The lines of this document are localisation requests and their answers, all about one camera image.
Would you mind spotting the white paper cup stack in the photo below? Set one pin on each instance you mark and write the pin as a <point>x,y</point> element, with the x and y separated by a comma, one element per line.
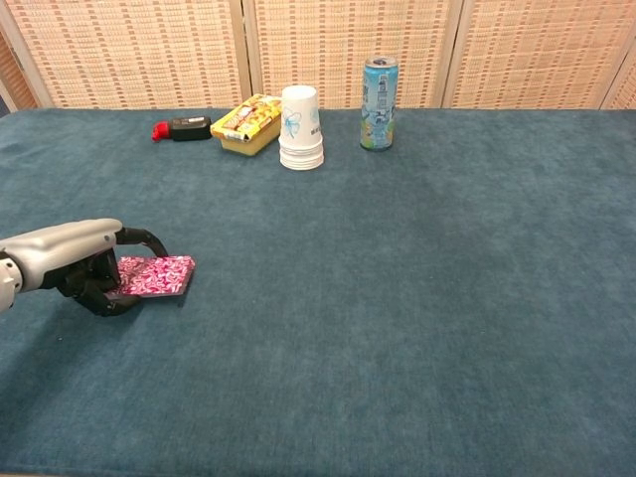
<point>300,129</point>

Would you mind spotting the yellow snack box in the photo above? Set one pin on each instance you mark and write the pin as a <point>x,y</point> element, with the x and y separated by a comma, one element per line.
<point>246,126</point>

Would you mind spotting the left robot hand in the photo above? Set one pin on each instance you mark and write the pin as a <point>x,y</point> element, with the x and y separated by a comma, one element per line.
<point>59,248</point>

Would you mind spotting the black bottle red cap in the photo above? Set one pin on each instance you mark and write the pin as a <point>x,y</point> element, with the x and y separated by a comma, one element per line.
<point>189,129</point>

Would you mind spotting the woven bamboo screen panel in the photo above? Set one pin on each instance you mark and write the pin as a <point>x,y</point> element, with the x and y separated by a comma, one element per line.
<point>541,49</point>
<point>623,84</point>
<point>348,40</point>
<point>15,79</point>
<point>129,49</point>

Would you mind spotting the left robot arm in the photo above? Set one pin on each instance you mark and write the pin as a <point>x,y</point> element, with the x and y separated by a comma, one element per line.
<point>7,285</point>

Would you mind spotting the light blue drink can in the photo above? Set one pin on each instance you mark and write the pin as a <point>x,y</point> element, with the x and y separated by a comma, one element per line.
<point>378,107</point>

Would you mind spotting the pink patterned card stack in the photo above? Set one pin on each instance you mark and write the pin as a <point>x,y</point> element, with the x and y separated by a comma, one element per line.
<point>159,275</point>

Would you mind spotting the blue felt table mat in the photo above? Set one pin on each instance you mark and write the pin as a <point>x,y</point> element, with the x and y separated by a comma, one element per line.
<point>372,298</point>

